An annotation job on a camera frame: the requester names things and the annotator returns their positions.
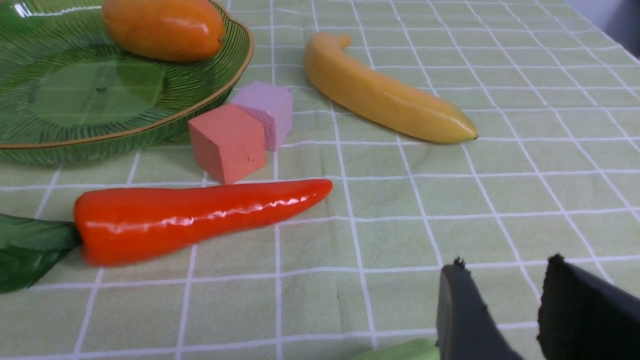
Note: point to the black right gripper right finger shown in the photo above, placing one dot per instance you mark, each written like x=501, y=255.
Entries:
x=583, y=317

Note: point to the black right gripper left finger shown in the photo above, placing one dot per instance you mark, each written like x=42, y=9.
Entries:
x=465, y=328

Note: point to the green toy cucumber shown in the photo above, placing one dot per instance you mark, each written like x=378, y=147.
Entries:
x=415, y=349

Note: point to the yellow toy banana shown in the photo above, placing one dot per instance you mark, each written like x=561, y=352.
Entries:
x=380, y=98

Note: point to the red toy carrot with leaves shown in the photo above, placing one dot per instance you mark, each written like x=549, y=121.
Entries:
x=128, y=225

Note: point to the orange toy mango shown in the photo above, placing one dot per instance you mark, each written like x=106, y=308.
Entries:
x=181, y=31

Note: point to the green checkered tablecloth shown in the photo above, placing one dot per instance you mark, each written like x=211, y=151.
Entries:
x=555, y=169

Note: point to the pink foam cube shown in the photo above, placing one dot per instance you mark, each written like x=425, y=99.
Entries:
x=270, y=104

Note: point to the salmon foam cube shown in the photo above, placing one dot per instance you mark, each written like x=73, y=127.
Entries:
x=228, y=143

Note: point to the green glass leaf plate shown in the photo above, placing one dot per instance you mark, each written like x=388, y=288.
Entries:
x=68, y=93

